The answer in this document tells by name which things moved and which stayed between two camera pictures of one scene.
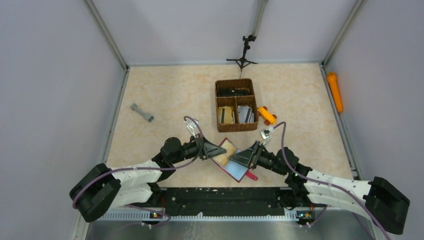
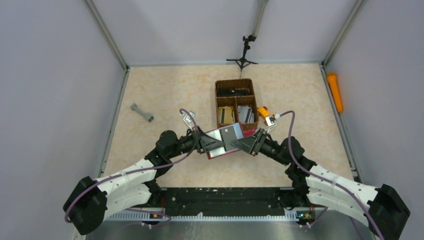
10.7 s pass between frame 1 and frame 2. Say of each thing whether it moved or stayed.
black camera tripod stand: stayed
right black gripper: moved
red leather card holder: moved
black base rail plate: stayed
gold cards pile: stayed
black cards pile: stayed
